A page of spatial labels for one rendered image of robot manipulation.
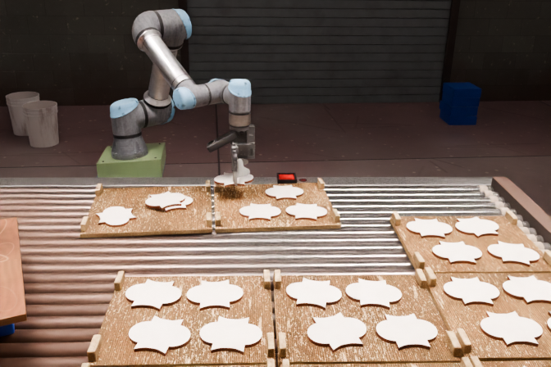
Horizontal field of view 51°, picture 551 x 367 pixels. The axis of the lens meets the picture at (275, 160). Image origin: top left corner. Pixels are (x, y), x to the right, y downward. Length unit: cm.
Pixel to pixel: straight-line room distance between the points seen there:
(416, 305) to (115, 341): 74
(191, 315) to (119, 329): 17
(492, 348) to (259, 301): 56
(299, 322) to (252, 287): 19
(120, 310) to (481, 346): 87
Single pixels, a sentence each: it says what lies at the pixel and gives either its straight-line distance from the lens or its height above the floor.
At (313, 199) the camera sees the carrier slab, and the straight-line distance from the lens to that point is 206.
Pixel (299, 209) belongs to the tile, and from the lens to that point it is 196.
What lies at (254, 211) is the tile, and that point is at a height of 95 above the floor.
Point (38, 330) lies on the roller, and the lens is 153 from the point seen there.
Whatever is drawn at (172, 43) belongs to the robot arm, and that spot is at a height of 142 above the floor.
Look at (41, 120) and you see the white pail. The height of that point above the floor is 27.
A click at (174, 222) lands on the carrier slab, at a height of 94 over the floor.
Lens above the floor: 180
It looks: 21 degrees down
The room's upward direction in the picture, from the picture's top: 1 degrees clockwise
